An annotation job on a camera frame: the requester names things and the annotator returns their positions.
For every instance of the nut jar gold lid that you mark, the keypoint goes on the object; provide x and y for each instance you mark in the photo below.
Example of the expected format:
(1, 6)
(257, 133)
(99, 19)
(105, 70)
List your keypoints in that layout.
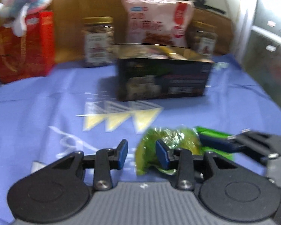
(98, 34)
(202, 38)

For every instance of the right nut jar gold lid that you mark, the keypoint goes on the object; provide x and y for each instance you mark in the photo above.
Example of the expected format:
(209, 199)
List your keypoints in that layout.
(202, 38)

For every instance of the red gift bag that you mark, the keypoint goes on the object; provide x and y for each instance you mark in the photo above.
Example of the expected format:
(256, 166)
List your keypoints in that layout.
(33, 54)

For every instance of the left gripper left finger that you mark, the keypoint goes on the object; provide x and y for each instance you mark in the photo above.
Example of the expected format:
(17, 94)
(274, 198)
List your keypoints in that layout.
(103, 162)

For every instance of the left nut jar gold lid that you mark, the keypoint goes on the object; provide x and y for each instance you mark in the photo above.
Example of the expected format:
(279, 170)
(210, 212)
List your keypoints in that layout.
(98, 34)

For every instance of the pink twist snack bag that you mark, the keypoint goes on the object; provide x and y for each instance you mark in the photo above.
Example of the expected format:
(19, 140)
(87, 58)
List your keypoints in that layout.
(162, 22)

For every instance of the blue printed tablecloth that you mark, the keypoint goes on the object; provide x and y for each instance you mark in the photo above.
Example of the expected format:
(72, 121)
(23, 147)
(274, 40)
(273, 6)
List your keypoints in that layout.
(45, 118)

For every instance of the light green snack packet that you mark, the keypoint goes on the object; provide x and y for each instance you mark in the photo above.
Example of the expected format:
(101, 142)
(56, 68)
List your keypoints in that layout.
(145, 154)

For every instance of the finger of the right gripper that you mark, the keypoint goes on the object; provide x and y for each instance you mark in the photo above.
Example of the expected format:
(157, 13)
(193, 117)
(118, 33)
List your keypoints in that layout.
(261, 147)
(220, 144)

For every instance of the black tin snack box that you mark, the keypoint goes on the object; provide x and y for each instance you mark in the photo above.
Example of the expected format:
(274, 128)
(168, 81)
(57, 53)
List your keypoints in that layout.
(149, 71)

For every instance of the wooden board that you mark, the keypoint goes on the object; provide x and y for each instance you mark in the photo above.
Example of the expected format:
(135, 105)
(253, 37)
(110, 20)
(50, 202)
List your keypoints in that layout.
(68, 23)

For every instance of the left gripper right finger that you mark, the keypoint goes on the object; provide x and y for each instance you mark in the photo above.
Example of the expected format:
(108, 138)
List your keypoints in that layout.
(188, 166)

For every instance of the pink blue plush toy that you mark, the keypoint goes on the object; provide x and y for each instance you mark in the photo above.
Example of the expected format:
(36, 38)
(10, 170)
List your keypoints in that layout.
(14, 13)

